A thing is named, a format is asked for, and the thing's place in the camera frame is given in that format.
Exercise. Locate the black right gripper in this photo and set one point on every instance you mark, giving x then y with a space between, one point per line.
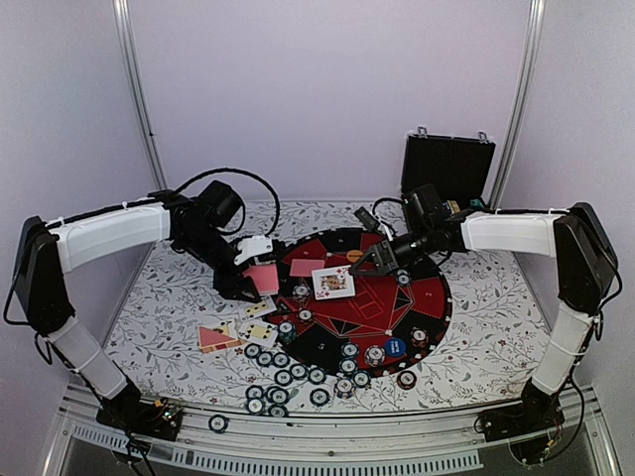
388 263

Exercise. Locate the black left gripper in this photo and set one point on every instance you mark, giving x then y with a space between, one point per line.
230 284

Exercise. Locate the orange big blind button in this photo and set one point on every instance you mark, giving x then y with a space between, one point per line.
353 256

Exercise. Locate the blue chip stack seat one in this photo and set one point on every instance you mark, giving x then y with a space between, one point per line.
403 279

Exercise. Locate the red backed card deck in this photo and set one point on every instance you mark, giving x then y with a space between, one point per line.
265 278

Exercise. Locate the three of spades card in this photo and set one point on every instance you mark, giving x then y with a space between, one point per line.
256 310

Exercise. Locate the king of diamonds card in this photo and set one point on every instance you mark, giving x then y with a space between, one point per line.
331 283

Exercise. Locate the four of clubs card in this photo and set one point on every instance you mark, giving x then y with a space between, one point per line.
259 331

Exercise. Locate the red playing card deck box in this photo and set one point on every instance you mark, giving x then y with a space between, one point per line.
220 336

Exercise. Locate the face down card seat eight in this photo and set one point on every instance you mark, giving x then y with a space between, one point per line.
303 268

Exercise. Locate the blue chip stack seat seven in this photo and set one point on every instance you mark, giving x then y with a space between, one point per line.
301 292

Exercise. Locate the green chip stack seat six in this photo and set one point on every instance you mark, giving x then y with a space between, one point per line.
287 332

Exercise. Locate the green chip table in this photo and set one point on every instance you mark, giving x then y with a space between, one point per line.
281 360
265 358

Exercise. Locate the brown chip stack seat three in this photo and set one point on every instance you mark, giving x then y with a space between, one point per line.
420 338

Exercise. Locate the blue small blind button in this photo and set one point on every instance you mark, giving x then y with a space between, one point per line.
395 347

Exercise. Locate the green chip mat seat four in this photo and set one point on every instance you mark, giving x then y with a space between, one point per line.
349 350

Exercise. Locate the blue chip stack seat four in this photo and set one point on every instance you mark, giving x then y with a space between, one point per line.
374 356

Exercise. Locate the green chip mat edge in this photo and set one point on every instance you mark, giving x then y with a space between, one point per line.
298 371
348 366

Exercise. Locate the brown 100 poker chip stack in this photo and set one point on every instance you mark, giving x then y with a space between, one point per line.
406 380

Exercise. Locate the green chip front cluster top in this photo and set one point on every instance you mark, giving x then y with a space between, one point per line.
277 395

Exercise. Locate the green chip cluster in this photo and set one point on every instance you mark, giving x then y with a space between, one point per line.
276 410
277 395

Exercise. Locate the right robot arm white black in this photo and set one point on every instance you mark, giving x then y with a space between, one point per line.
584 274

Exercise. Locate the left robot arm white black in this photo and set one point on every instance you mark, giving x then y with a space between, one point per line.
71 272

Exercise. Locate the round red black poker mat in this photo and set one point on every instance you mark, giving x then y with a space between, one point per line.
380 309

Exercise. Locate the black poker chip case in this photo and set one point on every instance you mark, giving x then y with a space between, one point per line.
457 167

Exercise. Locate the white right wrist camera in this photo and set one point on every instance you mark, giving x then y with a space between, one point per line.
371 223

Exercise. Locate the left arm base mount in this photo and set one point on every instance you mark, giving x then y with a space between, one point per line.
160 419

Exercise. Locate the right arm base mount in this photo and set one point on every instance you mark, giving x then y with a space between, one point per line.
531 432

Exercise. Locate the right aluminium frame post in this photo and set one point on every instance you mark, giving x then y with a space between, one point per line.
524 83

